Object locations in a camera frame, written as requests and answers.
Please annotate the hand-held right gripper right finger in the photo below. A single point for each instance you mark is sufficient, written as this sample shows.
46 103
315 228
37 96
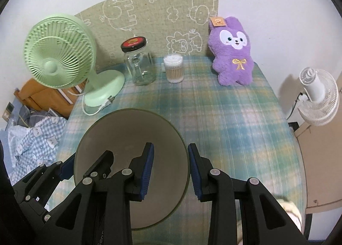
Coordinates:
194 175

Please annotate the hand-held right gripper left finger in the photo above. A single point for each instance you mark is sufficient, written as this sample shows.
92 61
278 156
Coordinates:
147 173

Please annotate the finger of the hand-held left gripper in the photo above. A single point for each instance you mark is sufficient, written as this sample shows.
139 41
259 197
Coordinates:
103 162
68 166

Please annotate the leaf patterned cream bowl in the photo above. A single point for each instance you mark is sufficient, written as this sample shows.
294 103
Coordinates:
128 132

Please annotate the yellow flowered cream plate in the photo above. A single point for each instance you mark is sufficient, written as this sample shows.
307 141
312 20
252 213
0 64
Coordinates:
291 207

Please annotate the blue checked blanket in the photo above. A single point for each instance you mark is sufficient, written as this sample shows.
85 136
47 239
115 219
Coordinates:
34 138

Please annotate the plaid green tablecloth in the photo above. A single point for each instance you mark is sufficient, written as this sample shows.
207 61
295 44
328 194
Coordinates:
227 127

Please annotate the grey patterned bedding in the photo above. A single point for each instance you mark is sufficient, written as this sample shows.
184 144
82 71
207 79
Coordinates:
24 116

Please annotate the orange wooden headboard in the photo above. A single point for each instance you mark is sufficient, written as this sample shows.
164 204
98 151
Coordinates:
50 100

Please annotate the striped fabric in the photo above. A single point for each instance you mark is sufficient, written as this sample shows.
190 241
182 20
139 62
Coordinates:
72 95

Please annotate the glass jar with black lid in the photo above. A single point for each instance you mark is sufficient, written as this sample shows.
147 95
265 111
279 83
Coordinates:
139 71

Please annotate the green desk fan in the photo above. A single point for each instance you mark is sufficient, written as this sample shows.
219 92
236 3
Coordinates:
56 66

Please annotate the clear cotton swab container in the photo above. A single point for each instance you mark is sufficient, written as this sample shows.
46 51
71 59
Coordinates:
173 71

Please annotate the small black object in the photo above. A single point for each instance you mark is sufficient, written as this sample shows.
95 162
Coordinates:
294 126

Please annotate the purple plush rabbit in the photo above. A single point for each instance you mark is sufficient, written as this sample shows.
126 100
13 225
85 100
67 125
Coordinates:
232 55

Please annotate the tan cardboard board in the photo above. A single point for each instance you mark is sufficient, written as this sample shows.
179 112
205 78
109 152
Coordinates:
320 167

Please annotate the white fan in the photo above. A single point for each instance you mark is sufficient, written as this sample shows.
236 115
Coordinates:
315 87

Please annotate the green printed wall mat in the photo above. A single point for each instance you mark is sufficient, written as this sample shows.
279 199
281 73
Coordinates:
149 20

